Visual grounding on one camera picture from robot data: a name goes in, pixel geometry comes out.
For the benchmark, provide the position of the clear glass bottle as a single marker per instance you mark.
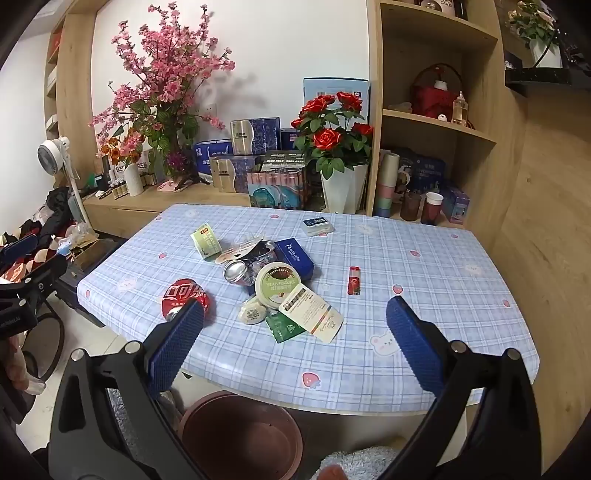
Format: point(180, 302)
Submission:
point(459, 110)

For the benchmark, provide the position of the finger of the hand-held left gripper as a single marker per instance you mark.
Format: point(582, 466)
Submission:
point(18, 247)
point(44, 272)

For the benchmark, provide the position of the blue plaid tablecloth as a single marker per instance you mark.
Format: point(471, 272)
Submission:
point(415, 277)

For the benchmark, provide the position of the brown trash bin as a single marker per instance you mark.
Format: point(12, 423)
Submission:
point(240, 443)

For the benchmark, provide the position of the red rose plant white pot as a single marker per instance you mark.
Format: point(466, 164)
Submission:
point(344, 191)

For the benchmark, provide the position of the pink blossom arrangement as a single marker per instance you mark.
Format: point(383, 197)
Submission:
point(161, 69)

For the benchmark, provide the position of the small blue cartoon box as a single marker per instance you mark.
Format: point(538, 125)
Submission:
point(456, 203)

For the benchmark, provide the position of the white vase orange flowers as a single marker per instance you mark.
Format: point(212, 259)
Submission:
point(134, 182)

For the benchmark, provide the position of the stack of pastel cups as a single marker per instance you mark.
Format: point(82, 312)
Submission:
point(385, 194)

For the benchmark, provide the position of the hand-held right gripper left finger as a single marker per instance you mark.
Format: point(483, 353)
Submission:
point(178, 341)

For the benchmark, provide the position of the narrow wooden wall shelf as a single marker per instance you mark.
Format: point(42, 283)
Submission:
point(78, 92)

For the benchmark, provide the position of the pile of clothes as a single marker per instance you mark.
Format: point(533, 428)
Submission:
point(55, 203)

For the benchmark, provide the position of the white wall socket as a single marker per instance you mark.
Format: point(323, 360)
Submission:
point(210, 108)

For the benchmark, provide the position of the brown glass cup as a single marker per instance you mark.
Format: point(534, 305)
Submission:
point(411, 207)

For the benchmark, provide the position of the row of small brown bottles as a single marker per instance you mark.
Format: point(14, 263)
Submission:
point(117, 190)

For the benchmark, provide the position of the person's left hand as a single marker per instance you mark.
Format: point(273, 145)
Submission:
point(21, 369)

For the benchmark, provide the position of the red basket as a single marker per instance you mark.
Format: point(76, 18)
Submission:
point(431, 101)

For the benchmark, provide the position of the black shelf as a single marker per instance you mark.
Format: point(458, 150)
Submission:
point(545, 76)

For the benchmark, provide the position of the black printed pack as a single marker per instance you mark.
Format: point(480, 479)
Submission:
point(284, 159)

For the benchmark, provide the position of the small white round cup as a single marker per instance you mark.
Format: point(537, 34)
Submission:
point(252, 311)

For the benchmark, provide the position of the blue white box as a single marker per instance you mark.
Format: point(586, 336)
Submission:
point(210, 154)

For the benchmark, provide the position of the white standing fan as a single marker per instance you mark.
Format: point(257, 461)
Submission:
point(51, 154)

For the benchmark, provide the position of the gold blue gift box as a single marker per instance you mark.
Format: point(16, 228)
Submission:
point(258, 134)
point(235, 173)

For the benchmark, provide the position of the clear plastic box blue label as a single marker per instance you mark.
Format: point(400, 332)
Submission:
point(318, 226)

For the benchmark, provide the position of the pastel multipack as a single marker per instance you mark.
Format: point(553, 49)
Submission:
point(277, 191)

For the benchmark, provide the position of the pale flower potted plant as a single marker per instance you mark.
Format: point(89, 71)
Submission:
point(531, 18)

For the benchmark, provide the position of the light blue board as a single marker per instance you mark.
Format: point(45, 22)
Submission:
point(323, 90)

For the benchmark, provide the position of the blue coffee box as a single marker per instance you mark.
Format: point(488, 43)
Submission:
point(295, 256)

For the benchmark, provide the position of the large blue cartoon box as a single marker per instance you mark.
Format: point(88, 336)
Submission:
point(427, 168)

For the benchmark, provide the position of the white fluffy towel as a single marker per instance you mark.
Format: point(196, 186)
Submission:
point(360, 461)

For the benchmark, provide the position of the white barcode card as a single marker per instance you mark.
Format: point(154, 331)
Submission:
point(318, 318)

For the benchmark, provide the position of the low wooden cabinet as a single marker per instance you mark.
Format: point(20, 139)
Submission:
point(120, 212)

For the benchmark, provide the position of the small dark blue box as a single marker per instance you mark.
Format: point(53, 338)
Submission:
point(288, 138)

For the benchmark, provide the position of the green white packet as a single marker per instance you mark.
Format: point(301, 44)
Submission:
point(205, 242)

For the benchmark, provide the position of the crushed red cola can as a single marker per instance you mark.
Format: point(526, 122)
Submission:
point(184, 293)

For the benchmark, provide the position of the red lighter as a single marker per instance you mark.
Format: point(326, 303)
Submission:
point(353, 281)

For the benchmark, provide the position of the dark green packet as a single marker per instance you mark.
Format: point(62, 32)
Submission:
point(281, 328)

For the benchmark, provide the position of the wooden shelf unit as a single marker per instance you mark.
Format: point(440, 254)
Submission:
point(489, 161)

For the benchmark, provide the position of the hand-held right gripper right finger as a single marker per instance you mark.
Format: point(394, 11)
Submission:
point(415, 346)

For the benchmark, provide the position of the red cup white rim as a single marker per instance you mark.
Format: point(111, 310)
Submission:
point(431, 212)

